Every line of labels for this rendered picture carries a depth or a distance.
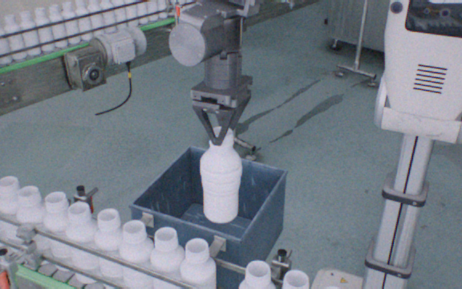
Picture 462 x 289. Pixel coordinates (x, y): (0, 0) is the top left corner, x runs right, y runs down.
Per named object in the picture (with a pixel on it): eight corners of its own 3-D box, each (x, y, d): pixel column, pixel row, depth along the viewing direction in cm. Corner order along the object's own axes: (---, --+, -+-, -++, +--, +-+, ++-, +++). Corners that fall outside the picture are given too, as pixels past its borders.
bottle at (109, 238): (120, 265, 100) (110, 200, 91) (141, 278, 96) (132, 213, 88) (96, 282, 96) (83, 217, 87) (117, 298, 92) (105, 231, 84)
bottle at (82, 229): (87, 259, 101) (74, 195, 92) (113, 266, 99) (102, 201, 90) (70, 281, 96) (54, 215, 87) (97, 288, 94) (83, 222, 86)
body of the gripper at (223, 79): (188, 101, 74) (188, 53, 70) (216, 81, 82) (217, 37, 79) (228, 108, 72) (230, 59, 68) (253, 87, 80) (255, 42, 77)
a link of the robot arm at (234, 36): (250, 6, 72) (216, 2, 75) (227, 14, 67) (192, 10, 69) (249, 53, 75) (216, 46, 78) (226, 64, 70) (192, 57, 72)
